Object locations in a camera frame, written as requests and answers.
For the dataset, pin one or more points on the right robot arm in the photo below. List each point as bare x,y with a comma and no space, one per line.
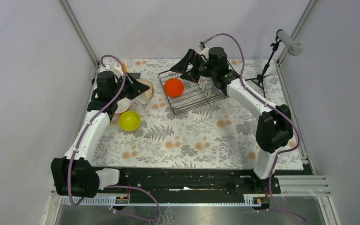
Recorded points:
274,129

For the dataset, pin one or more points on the yellow plastic bowl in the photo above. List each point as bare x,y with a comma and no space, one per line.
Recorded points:
129,121

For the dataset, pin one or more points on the orange plastic bowl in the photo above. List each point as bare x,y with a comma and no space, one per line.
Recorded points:
173,87

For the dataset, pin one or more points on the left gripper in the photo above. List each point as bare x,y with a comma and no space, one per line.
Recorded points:
136,87

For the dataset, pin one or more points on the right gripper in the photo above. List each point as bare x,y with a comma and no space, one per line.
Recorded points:
181,66

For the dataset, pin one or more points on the blue patterned bowl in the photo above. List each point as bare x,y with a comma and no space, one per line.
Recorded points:
215,88

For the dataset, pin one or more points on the orange bowl with white inside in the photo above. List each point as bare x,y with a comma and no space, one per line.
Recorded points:
123,106

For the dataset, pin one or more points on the orange plastic block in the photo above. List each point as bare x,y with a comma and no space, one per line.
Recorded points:
124,65

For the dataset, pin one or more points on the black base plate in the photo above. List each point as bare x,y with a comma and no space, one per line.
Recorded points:
168,185

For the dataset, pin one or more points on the floral tablecloth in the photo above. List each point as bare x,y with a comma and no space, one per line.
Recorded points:
218,135

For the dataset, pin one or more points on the black mat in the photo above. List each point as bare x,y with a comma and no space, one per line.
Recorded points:
135,75

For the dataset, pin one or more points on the beige ceramic bowl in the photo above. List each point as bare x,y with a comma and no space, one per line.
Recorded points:
145,97

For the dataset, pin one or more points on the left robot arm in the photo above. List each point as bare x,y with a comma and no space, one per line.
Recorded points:
73,175

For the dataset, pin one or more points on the wire dish rack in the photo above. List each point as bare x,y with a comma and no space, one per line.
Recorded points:
195,95

